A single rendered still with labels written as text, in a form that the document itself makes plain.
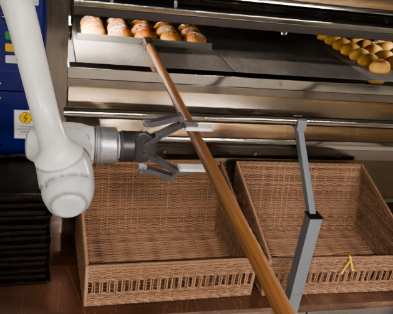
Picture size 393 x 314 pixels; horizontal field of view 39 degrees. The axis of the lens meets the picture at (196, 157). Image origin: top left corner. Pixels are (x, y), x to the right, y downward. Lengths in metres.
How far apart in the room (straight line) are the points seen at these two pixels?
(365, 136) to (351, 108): 0.13
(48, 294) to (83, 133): 0.70
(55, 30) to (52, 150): 0.83
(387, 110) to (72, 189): 1.57
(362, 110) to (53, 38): 1.22
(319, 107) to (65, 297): 1.18
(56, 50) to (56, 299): 0.80
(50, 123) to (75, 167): 0.10
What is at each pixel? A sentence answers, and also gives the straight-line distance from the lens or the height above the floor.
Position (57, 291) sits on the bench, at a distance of 1.85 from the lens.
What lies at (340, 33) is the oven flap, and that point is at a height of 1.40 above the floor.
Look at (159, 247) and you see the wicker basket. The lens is 2.06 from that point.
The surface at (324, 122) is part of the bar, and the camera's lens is 1.81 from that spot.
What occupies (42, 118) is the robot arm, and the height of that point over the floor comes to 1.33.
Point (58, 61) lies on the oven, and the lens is 1.94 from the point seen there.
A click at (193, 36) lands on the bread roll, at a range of 2.37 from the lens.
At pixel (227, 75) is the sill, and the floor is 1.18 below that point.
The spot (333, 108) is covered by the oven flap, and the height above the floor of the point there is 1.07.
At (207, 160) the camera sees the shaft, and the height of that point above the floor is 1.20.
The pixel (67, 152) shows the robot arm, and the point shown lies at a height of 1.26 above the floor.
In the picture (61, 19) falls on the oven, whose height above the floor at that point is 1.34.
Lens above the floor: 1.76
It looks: 25 degrees down
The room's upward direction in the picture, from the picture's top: 8 degrees clockwise
